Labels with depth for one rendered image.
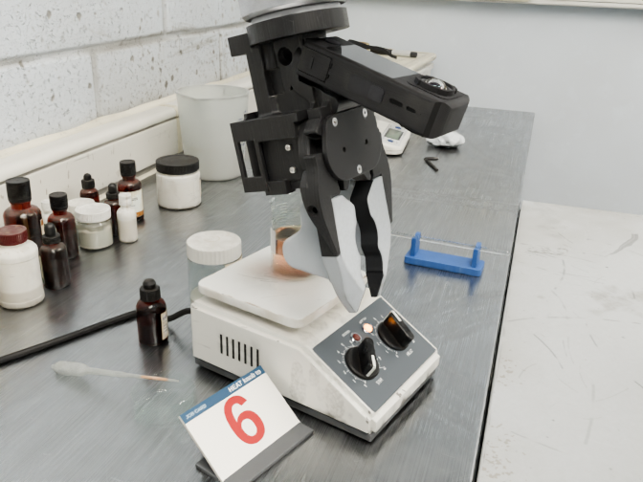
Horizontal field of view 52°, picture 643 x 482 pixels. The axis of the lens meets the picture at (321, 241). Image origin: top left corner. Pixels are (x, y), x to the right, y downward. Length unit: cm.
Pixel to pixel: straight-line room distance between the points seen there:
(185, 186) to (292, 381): 53
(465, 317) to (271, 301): 26
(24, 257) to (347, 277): 41
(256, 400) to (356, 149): 22
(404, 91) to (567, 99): 154
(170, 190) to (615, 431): 70
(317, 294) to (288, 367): 7
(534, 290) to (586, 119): 116
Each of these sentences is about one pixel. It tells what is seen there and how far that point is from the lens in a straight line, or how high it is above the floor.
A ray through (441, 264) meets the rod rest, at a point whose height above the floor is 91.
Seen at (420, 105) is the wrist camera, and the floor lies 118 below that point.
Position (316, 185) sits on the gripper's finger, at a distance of 44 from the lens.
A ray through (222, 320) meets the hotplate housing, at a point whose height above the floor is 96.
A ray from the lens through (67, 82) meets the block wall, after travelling 111.
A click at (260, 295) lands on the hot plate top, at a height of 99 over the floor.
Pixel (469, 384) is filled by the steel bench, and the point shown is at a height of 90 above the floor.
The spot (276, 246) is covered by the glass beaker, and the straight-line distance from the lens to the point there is 61.
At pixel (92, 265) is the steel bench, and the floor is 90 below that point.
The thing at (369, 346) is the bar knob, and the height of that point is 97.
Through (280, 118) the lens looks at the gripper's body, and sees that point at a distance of 46.
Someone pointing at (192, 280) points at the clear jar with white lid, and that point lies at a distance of 73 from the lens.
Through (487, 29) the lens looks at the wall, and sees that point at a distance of 194.
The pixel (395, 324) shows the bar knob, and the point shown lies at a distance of 60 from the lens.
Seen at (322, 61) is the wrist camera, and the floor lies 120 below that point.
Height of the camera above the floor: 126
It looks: 23 degrees down
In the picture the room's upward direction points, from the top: 2 degrees clockwise
